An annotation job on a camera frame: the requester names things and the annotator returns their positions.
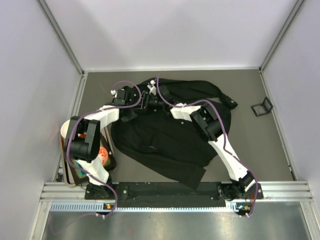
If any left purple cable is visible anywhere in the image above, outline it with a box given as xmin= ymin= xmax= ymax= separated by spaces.
xmin=48 ymin=80 xmax=142 ymax=236

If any aluminium frame rail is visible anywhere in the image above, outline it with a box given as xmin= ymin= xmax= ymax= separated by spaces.
xmin=39 ymin=181 xmax=314 ymax=202

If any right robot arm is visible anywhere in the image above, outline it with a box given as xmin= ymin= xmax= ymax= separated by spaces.
xmin=138 ymin=90 xmax=259 ymax=199

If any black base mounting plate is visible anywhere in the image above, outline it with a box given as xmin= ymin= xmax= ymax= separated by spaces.
xmin=84 ymin=181 xmax=264 ymax=208

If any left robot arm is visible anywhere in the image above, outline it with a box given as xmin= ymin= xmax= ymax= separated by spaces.
xmin=60 ymin=85 xmax=143 ymax=195

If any white slotted cable duct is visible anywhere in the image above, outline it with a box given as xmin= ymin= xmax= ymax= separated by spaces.
xmin=50 ymin=202 xmax=250 ymax=213

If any orange white patterned ball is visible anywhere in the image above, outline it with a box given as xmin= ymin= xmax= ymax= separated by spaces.
xmin=98 ymin=146 xmax=109 ymax=166

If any white paper cup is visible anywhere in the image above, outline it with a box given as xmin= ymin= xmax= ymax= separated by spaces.
xmin=60 ymin=120 xmax=70 ymax=144

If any black box green lining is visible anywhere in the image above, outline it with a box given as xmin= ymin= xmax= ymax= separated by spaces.
xmin=62 ymin=135 xmax=117 ymax=186

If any small black open box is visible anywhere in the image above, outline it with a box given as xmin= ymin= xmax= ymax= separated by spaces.
xmin=251 ymin=96 xmax=274 ymax=117

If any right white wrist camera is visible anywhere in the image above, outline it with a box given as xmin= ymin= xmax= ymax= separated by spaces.
xmin=147 ymin=79 xmax=157 ymax=96

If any black button shirt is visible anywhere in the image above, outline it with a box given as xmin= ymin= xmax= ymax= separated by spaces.
xmin=110 ymin=78 xmax=238 ymax=190

